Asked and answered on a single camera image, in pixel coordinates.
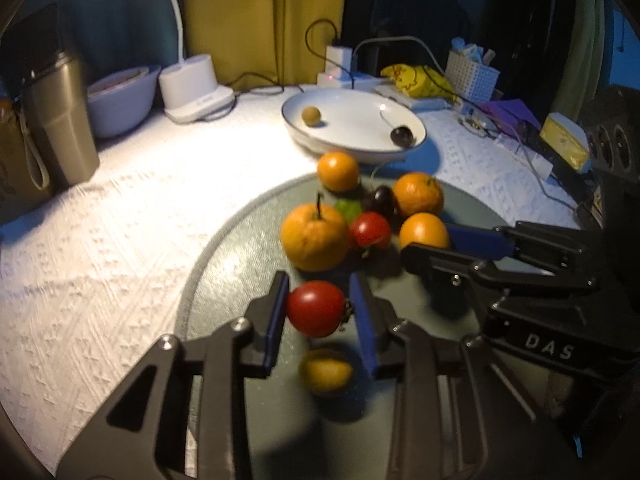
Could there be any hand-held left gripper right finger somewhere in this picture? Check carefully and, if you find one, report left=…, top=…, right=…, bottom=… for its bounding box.
left=349, top=272, right=571, bottom=480

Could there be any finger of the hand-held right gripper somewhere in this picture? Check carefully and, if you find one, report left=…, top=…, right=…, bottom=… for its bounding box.
left=446, top=221, right=598, bottom=273
left=400, top=242, right=598, bottom=318

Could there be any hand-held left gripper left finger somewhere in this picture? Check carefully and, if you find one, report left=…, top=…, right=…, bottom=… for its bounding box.
left=55, top=270, right=292, bottom=480

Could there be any red tomato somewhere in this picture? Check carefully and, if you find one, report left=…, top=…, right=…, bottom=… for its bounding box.
left=286, top=281, right=348, bottom=338
left=349, top=211, right=392, bottom=251

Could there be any mandarin orange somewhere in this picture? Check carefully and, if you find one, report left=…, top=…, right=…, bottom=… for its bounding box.
left=399, top=212, right=451, bottom=251
left=317, top=151, right=361, bottom=194
left=392, top=172, right=445, bottom=218

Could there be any small yellow fruit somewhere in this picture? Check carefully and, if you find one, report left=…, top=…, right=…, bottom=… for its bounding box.
left=298, top=349, right=354, bottom=397

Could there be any large orange with stem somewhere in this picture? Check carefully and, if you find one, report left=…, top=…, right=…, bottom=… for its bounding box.
left=280, top=191, right=350, bottom=272

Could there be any dark cherry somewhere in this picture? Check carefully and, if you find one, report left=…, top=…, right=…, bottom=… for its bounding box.
left=361, top=185, right=397, bottom=217
left=381, top=110, right=415, bottom=149

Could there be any white bowl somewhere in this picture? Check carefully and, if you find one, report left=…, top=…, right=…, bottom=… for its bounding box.
left=281, top=89, right=427, bottom=164

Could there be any round grey mat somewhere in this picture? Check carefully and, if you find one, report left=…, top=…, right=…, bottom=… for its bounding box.
left=175, top=172, right=576, bottom=480

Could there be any green leaf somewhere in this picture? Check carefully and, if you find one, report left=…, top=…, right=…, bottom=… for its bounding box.
left=334, top=199, right=365, bottom=225

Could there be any purple paper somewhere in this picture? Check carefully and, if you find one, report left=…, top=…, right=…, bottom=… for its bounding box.
left=480, top=100, right=543, bottom=134

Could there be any yellow box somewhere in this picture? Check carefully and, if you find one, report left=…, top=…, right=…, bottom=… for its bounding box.
left=540, top=112, right=594, bottom=171

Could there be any white flat box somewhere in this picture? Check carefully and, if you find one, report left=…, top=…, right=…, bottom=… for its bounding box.
left=375, top=85, right=452, bottom=112

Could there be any white woven basket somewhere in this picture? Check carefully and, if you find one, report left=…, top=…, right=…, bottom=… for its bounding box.
left=445, top=49, right=501, bottom=103

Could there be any yellow plastic bag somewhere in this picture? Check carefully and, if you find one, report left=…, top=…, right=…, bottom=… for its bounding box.
left=381, top=63, right=458, bottom=104

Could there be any white power strip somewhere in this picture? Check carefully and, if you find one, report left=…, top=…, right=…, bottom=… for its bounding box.
left=316, top=71, right=396, bottom=94

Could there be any white charger plug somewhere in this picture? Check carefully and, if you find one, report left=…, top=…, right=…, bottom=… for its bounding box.
left=325, top=45, right=357, bottom=75

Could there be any pale green curtain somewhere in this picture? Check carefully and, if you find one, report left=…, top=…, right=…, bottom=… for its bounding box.
left=550, top=0, right=610, bottom=121

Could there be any white desk lamp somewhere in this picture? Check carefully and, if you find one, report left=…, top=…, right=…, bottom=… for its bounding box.
left=159, top=0, right=236, bottom=124

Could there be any lavender bowl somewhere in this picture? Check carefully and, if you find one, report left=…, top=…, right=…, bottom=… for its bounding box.
left=87, top=65, right=162, bottom=139

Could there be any metal thermos flask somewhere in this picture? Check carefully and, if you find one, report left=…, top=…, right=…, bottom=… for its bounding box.
left=20, top=50, right=101, bottom=190

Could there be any cardboard box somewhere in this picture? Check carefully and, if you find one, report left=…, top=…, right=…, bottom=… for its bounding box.
left=0, top=100, right=53, bottom=226

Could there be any yellow curtain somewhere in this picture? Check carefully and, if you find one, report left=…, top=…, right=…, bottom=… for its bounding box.
left=184, top=0, right=349, bottom=87

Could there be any dark curtain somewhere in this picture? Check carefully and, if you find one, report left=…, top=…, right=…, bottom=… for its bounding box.
left=15, top=0, right=188, bottom=106

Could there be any dark red board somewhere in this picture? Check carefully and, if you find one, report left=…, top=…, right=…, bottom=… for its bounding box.
left=2, top=2, right=63, bottom=91

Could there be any thin white cable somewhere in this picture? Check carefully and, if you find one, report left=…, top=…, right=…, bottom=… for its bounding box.
left=495, top=125, right=583, bottom=213

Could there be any white charger cable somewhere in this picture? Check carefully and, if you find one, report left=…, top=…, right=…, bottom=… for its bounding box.
left=352, top=35, right=447, bottom=75

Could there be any black cable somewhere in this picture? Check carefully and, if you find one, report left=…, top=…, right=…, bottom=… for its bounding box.
left=232, top=19, right=342, bottom=100

